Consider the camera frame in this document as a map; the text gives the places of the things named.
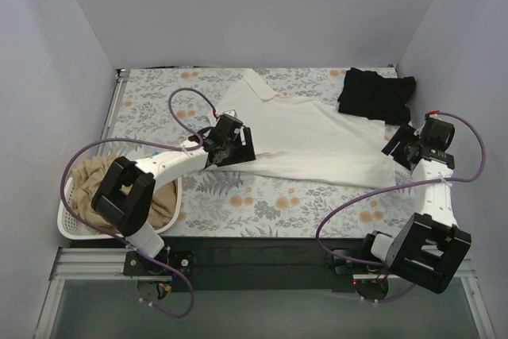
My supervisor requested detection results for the beige t shirt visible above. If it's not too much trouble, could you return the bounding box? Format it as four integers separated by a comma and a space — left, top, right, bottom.
70, 153, 179, 233

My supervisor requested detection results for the white laundry basket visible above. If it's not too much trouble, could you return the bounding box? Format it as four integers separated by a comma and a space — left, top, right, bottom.
57, 175, 182, 240

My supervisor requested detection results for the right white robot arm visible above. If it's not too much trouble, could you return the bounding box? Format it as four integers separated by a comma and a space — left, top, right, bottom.
359, 112, 471, 294

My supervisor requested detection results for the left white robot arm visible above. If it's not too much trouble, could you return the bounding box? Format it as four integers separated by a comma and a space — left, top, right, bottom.
91, 114, 256, 275

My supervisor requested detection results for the black folded t shirt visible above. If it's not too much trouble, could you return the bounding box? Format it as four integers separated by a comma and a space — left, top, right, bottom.
337, 67, 417, 125

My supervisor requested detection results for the floral table cloth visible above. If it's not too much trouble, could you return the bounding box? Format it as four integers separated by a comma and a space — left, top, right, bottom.
108, 68, 414, 238

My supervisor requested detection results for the white t shirt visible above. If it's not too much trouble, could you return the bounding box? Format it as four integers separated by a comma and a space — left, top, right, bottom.
216, 69, 395, 188

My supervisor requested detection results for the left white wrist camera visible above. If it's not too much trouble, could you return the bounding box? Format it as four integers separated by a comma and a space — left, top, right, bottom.
221, 110, 237, 118

